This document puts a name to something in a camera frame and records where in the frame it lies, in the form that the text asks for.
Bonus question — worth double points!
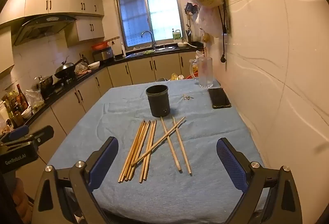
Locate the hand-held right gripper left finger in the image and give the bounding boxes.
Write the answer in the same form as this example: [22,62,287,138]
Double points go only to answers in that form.
[31,137,119,224]

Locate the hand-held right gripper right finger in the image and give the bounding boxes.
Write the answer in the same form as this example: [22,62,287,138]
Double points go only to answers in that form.
[216,137,303,224]

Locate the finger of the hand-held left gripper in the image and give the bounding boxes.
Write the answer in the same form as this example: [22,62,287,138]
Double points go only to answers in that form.
[32,126,55,147]
[0,125,29,142]

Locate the pile of wooden chopsticks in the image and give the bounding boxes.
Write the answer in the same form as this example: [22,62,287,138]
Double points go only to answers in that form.
[118,116,193,184]

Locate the black utensil holder cup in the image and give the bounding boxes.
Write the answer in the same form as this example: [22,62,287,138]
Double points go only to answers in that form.
[145,84,171,117]

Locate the group of condiment bottles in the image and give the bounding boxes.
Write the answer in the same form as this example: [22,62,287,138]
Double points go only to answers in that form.
[0,84,30,129]

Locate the clear plastic bag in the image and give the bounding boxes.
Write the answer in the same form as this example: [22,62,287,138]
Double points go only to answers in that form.
[25,89,45,109]

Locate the blue tablecloth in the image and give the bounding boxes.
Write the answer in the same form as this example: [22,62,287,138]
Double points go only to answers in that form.
[46,79,270,223]

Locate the steel cooking pot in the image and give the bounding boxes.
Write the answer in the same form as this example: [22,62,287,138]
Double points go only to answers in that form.
[34,75,54,96]

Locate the black kitchen countertop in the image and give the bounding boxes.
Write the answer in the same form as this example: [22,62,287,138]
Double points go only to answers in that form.
[26,42,205,127]

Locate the black smartphone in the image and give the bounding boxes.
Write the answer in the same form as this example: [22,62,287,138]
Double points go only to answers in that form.
[208,87,232,109]

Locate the black wok with lid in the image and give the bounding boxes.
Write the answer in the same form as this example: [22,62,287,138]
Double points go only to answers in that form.
[54,55,78,79]

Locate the clear glass pitcher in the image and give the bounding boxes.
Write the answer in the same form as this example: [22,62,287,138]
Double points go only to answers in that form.
[189,57,213,88]

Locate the silver countertop appliance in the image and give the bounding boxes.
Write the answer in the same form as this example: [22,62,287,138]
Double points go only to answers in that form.
[92,47,114,61]

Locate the black range hood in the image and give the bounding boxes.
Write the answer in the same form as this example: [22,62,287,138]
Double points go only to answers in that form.
[12,14,78,46]

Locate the white bowl with ladle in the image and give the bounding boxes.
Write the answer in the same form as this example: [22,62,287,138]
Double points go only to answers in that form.
[177,41,198,49]

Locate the small hanging produce bag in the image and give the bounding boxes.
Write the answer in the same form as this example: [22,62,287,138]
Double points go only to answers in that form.
[202,31,214,44]

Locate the chrome sink faucet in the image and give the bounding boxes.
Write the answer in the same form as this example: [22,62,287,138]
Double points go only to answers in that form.
[141,31,157,50]

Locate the green dish soap bottle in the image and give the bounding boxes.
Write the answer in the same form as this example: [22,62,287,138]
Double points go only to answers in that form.
[171,28,182,42]

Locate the white hanging plastic bag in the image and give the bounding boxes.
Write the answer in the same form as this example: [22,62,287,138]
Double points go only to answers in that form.
[196,4,227,38]

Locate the kitchen window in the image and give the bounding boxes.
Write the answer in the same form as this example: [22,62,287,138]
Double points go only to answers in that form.
[112,0,184,48]

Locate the blue hanging item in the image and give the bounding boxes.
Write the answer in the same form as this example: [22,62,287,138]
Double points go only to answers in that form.
[185,2,198,15]

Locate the small beige wall cabinet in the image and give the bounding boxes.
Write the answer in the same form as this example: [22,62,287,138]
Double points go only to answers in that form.
[65,17,105,46]

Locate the black power cable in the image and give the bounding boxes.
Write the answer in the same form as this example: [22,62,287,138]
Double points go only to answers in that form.
[218,5,230,64]

